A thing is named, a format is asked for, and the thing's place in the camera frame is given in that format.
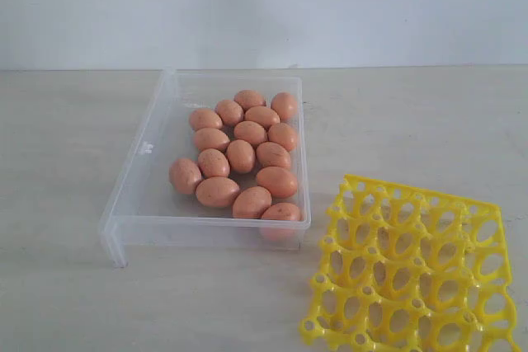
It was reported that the yellow plastic egg tray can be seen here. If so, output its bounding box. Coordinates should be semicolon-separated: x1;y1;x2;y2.
299;175;518;351

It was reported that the brown egg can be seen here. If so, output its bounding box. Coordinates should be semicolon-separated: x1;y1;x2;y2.
256;142;291;170
197;148;230;178
169;157;203;195
232;186;272;219
193;128;230;152
189;108;223;131
259;202;302;242
267;123;298;152
226;139;256;174
256;167;298;199
244;106;281;129
214;100;244;127
233;90;266;111
271;92;298;122
196;176;240;209
233;120;267;148

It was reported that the clear plastic container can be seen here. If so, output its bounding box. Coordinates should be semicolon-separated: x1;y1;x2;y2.
99;70;311;267

